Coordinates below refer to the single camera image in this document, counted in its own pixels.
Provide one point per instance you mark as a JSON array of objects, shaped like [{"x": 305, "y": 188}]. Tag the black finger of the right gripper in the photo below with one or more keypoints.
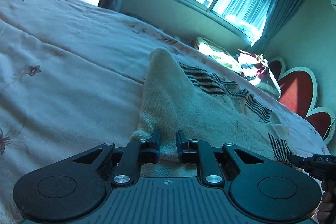
[{"x": 297, "y": 161}]

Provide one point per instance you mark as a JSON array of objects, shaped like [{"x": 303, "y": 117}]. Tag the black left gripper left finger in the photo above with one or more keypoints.
[{"x": 134, "y": 155}]

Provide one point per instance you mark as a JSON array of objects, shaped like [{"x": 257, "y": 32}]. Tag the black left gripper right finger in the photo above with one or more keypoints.
[{"x": 201, "y": 154}]

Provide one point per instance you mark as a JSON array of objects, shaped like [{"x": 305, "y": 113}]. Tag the cream knitted striped sweater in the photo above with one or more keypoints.
[{"x": 206, "y": 107}]

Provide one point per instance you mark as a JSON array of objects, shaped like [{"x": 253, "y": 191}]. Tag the red heart-shaped headboard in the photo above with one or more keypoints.
[{"x": 299, "y": 92}]

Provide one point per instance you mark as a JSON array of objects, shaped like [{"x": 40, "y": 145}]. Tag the pink floral bed quilt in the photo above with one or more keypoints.
[{"x": 72, "y": 77}]

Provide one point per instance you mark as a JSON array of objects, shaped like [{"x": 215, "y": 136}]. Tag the crumpled colourful blanket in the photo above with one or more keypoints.
[{"x": 217, "y": 53}]

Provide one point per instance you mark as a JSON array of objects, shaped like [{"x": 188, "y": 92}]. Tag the striped pillow with pillowcase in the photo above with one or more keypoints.
[{"x": 257, "y": 72}]

